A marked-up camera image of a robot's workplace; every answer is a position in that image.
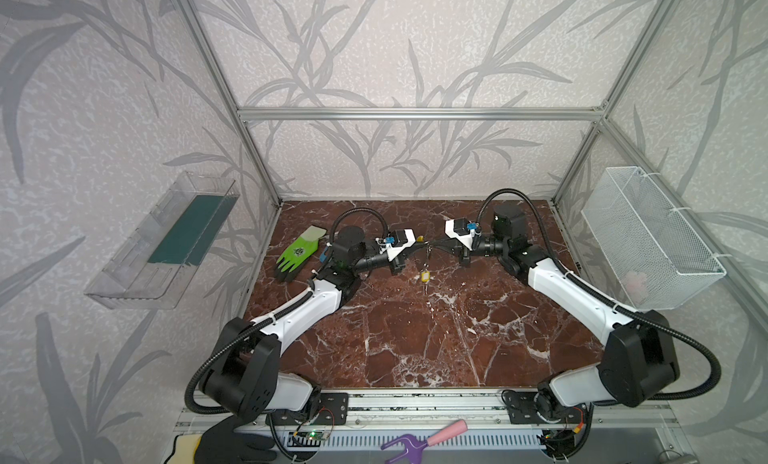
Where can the white wire mesh basket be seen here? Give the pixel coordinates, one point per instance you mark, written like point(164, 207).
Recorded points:
point(660, 261)

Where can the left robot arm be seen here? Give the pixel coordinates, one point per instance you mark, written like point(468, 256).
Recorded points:
point(242, 376)

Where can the aluminium cage frame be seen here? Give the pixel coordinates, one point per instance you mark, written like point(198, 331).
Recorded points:
point(599, 118)

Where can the aluminium front rail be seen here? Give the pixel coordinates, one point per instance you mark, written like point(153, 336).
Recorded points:
point(429, 408)

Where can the black rubber glove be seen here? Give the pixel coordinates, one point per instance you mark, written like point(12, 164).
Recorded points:
point(222, 443)

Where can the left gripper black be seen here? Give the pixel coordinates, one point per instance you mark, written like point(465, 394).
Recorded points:
point(398, 257)

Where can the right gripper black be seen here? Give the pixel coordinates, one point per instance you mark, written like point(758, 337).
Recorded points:
point(462, 251)

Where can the key with yellow cap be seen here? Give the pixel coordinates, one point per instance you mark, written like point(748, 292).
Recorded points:
point(425, 277)

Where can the clear plastic wall tray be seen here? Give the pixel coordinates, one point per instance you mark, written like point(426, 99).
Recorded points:
point(158, 261)

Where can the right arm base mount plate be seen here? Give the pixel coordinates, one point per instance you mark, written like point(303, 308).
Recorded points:
point(528, 407)

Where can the purple rake pink handle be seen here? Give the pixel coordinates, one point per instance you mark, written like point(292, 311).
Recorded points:
point(413, 447)

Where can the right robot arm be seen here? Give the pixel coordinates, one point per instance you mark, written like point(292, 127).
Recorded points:
point(638, 361)

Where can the silver keyring band yellow tag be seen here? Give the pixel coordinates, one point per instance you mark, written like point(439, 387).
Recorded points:
point(428, 252)

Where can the green gardening glove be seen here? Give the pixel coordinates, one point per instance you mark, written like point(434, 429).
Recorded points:
point(292, 260)

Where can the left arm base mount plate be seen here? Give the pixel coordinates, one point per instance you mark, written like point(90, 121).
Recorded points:
point(325, 408)

